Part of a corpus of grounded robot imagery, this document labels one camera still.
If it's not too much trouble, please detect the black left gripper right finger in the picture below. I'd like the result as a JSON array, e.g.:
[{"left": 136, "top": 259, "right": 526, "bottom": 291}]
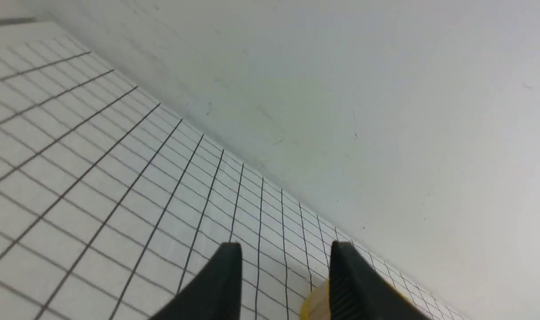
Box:
[{"left": 330, "top": 241, "right": 428, "bottom": 320}]

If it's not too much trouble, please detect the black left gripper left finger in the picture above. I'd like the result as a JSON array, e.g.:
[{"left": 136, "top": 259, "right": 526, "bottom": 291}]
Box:
[{"left": 151, "top": 242, "right": 243, "bottom": 320}]

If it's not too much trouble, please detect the yellow-rimmed bamboo steamer basket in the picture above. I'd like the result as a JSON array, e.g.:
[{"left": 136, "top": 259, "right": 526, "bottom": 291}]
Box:
[{"left": 300, "top": 278, "right": 426, "bottom": 320}]

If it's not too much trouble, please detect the white black-grid tablecloth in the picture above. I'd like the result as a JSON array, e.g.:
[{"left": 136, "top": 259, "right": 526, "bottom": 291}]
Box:
[{"left": 0, "top": 22, "right": 470, "bottom": 320}]

